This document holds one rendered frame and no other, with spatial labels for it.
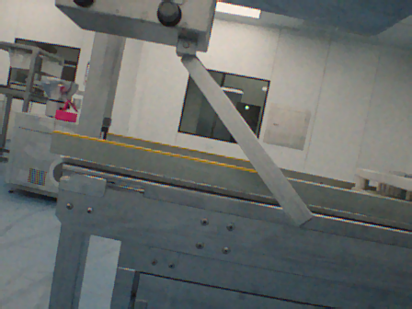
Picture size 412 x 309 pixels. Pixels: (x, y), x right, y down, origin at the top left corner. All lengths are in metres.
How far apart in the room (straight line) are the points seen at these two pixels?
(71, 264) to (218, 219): 0.49
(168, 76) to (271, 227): 5.36
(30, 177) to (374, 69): 5.28
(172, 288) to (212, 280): 0.07
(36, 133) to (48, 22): 3.86
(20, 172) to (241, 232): 2.98
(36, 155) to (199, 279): 2.81
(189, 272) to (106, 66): 0.50
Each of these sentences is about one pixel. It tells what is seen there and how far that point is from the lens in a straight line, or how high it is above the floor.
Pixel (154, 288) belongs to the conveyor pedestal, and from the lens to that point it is 0.60.
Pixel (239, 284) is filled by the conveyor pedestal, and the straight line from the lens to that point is 0.58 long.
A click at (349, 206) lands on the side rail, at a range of 0.54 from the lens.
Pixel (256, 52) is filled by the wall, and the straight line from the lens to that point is 5.79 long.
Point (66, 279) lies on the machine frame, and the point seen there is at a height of 0.46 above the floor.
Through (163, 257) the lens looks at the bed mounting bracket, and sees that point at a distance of 0.56.
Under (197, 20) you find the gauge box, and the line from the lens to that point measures 0.47.
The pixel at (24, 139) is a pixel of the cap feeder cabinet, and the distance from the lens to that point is 3.33.
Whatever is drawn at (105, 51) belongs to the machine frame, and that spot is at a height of 1.02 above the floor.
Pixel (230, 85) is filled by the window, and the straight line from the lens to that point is 5.66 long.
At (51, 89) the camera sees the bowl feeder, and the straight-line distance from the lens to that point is 3.44.
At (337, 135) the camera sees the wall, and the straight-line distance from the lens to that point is 5.84.
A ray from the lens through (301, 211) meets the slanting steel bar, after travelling 0.39.
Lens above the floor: 0.87
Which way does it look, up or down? 3 degrees down
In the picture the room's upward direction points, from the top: 11 degrees clockwise
